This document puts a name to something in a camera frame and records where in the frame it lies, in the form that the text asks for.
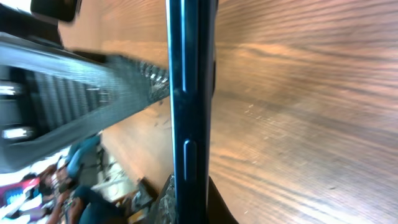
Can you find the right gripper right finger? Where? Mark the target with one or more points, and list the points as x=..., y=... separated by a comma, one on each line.
x=218, y=211

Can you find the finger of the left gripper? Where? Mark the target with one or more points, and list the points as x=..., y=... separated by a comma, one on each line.
x=51, y=98

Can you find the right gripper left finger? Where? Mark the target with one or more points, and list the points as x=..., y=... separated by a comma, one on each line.
x=164, y=209

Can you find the Samsung Galaxy smartphone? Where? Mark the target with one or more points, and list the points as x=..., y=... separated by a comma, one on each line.
x=191, y=48

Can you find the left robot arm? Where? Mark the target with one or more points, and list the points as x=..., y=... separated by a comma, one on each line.
x=40, y=24

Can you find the person in blue shirt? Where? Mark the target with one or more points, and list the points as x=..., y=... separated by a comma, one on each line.
x=83, y=205

